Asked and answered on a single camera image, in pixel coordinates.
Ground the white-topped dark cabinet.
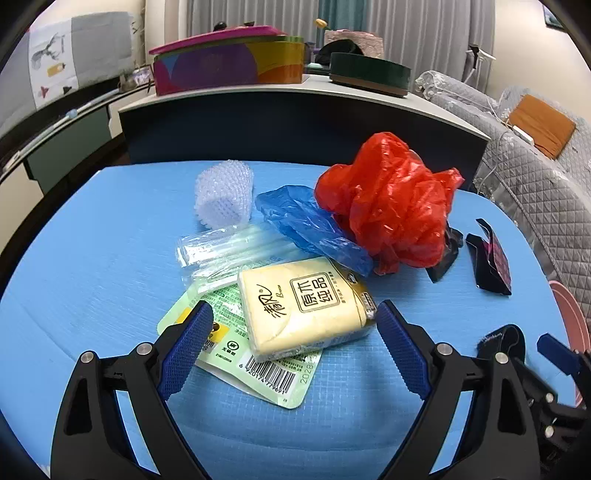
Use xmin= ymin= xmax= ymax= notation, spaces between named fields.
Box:
xmin=117 ymin=74 xmax=492 ymax=192

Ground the pink bin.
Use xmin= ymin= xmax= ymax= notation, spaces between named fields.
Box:
xmin=549 ymin=280 xmax=591 ymax=407

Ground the clear plastic packet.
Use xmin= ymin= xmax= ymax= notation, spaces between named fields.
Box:
xmin=174 ymin=224 xmax=319 ymax=296

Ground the dark green sideboard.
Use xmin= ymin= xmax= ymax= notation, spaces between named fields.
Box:
xmin=0 ymin=76 xmax=153 ymax=204

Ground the pink lace box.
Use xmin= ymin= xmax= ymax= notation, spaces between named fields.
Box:
xmin=323 ymin=28 xmax=385 ymax=60

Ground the magenta box lid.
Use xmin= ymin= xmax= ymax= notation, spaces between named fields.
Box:
xmin=148 ymin=25 xmax=287 ymax=56

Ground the blue table mat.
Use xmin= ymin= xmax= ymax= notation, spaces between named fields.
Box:
xmin=0 ymin=159 xmax=583 ymax=480

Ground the yellow tissue pack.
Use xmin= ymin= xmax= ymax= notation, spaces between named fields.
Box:
xmin=237 ymin=257 xmax=379 ymax=363

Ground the white power adapter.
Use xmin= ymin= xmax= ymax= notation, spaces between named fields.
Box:
xmin=505 ymin=121 xmax=536 ymax=145

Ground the bubble wrap roll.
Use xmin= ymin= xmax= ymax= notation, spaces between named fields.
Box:
xmin=194 ymin=160 xmax=254 ymax=229

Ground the colourful round box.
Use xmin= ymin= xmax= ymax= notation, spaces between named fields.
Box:
xmin=152 ymin=34 xmax=305 ymax=97

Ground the blue plastic bag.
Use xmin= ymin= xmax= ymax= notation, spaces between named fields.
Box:
xmin=255 ymin=185 xmax=374 ymax=277

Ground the black plastic wrapper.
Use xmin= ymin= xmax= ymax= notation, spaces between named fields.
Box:
xmin=425 ymin=222 xmax=464 ymax=283

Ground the green wrapper packet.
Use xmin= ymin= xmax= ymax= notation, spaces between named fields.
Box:
xmin=157 ymin=277 xmax=324 ymax=409

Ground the dark cloth piece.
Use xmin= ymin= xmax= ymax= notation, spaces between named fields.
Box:
xmin=478 ymin=324 xmax=528 ymax=366

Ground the dark green round box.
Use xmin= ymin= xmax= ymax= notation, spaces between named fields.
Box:
xmin=329 ymin=52 xmax=413 ymax=97

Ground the red plastic bag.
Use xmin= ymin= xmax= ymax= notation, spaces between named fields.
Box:
xmin=315 ymin=132 xmax=463 ymax=275

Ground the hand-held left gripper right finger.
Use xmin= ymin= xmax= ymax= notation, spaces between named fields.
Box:
xmin=376 ymin=299 xmax=541 ymax=480

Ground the black pink carton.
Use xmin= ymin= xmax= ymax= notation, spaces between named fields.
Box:
xmin=465 ymin=219 xmax=513 ymax=296

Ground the striped curtain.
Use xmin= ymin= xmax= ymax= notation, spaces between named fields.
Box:
xmin=185 ymin=0 xmax=497 ymax=51

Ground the grey quilted sofa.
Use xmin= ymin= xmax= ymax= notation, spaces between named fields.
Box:
xmin=416 ymin=69 xmax=591 ymax=324

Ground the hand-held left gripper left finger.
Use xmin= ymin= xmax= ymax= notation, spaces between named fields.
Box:
xmin=50 ymin=300 xmax=215 ymax=480

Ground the orange cloth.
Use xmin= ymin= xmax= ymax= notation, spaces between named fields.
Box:
xmin=508 ymin=93 xmax=578 ymax=160

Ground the white stand device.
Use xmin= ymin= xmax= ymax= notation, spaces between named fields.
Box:
xmin=466 ymin=44 xmax=497 ymax=88

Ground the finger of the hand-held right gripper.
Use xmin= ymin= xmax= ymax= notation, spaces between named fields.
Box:
xmin=537 ymin=333 xmax=591 ymax=384
xmin=524 ymin=362 xmax=591 ymax=462

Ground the black cap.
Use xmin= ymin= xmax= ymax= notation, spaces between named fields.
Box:
xmin=315 ymin=39 xmax=365 ymax=65

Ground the grey printed wall cloth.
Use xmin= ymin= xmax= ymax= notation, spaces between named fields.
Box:
xmin=0 ymin=11 xmax=134 ymax=134

